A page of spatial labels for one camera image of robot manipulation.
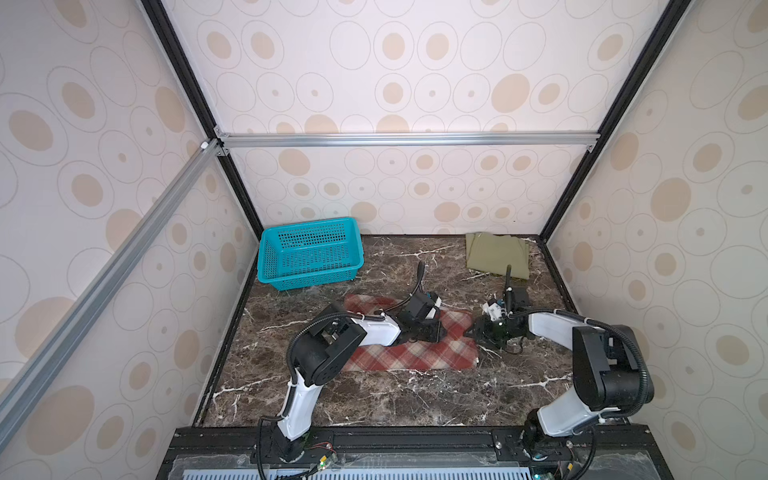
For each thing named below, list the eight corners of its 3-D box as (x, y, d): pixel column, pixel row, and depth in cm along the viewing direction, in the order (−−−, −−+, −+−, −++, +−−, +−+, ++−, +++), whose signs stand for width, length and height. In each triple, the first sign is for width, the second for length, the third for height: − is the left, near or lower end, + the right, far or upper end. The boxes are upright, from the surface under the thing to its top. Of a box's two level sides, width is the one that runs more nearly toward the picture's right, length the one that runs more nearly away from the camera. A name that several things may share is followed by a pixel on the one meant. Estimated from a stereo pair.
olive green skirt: (464, 269, 112) (465, 264, 110) (466, 234, 124) (468, 229, 122) (529, 280, 109) (532, 275, 107) (525, 243, 121) (528, 238, 119)
